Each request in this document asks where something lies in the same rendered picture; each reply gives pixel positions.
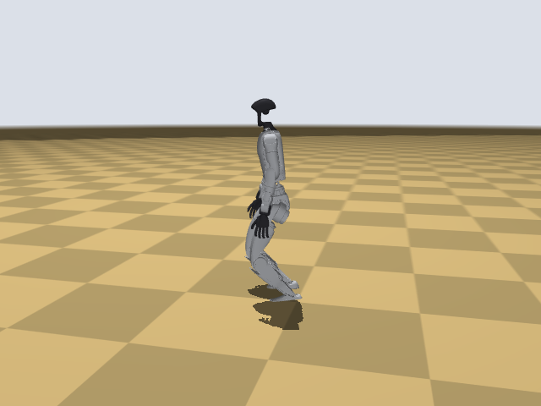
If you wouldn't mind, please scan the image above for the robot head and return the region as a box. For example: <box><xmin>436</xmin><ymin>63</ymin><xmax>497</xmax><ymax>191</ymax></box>
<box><xmin>251</xmin><ymin>98</ymin><xmax>276</xmax><ymax>132</ymax></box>

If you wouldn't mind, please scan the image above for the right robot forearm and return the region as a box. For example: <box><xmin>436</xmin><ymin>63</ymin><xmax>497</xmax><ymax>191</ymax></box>
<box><xmin>259</xmin><ymin>175</ymin><xmax>265</xmax><ymax>198</ymax></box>

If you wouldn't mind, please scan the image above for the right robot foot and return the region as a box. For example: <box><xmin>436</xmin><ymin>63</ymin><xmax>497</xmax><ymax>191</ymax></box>
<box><xmin>267</xmin><ymin>279</ymin><xmax>299</xmax><ymax>289</ymax></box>

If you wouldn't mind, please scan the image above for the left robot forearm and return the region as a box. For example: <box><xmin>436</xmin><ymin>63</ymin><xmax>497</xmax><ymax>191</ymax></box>
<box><xmin>260</xmin><ymin>168</ymin><xmax>277</xmax><ymax>213</ymax></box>

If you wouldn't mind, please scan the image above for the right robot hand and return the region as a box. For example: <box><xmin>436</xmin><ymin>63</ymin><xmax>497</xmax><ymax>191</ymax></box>
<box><xmin>247</xmin><ymin>191</ymin><xmax>262</xmax><ymax>218</ymax></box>

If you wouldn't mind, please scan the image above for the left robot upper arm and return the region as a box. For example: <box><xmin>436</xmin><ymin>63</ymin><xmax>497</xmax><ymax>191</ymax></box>
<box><xmin>263</xmin><ymin>133</ymin><xmax>280</xmax><ymax>180</ymax></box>

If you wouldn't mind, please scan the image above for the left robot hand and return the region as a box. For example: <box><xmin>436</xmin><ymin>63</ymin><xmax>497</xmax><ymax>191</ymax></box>
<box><xmin>251</xmin><ymin>205</ymin><xmax>271</xmax><ymax>239</ymax></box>

